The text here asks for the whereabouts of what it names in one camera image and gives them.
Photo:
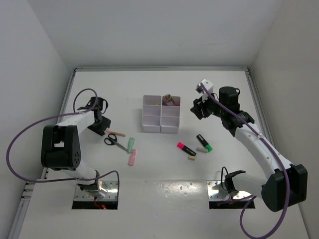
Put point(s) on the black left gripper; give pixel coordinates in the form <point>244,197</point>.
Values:
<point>106,122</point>

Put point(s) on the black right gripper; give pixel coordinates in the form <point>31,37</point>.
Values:
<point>199,108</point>

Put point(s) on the orange highlighter pen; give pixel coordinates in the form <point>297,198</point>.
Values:
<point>116,133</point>

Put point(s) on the clear bottle of coloured pins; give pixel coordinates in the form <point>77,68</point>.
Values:
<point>168,100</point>

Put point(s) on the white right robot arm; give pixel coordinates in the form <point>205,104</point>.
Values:
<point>285,184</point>

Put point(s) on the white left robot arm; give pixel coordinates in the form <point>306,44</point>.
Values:
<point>61,145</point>

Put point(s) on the green correction tape case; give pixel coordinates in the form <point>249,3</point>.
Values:
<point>130,144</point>

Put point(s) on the pink black highlighter marker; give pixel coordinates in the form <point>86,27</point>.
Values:
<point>186,149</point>

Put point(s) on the green black highlighter marker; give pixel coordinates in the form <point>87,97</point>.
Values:
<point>204,143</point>

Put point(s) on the white divided organiser left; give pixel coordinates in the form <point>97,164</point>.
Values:
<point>151,113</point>

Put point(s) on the pink correction tape case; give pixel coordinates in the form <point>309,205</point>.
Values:
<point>132,157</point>

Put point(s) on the black handled scissors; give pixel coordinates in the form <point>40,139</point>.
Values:
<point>111,139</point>

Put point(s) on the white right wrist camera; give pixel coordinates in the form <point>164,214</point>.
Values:
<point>205,88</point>

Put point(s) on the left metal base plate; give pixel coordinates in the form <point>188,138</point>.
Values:
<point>101,191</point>

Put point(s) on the metal base plate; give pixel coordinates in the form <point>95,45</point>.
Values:
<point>217,193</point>
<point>101,191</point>

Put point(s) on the aluminium frame rail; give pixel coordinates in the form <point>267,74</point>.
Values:
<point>259,106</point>

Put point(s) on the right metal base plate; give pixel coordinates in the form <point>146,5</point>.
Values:
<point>217,193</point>

